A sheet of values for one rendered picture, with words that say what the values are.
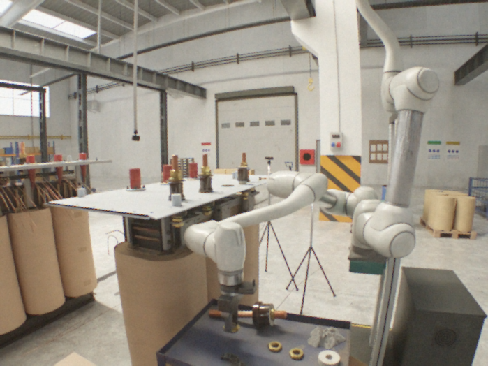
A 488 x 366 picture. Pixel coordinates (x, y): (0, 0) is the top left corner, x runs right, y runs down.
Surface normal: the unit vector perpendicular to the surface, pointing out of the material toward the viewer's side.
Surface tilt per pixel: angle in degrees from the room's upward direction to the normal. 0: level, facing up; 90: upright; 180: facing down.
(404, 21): 90
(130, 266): 90
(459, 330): 90
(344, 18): 90
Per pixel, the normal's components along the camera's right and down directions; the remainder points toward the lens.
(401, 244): -0.04, 0.25
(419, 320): -0.41, 0.14
